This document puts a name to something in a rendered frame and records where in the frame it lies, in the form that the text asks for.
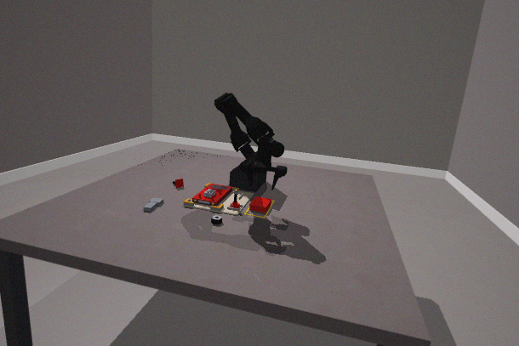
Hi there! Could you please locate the black toy tyre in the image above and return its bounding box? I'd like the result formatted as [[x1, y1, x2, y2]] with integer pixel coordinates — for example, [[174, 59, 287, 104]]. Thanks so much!
[[211, 215, 222, 224]]

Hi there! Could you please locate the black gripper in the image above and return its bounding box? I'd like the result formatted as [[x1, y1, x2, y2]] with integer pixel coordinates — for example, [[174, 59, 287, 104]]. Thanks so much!
[[239, 151, 288, 190]]

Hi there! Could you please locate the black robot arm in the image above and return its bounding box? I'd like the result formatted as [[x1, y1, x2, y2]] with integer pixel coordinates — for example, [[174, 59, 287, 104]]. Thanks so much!
[[214, 93, 284, 174]]

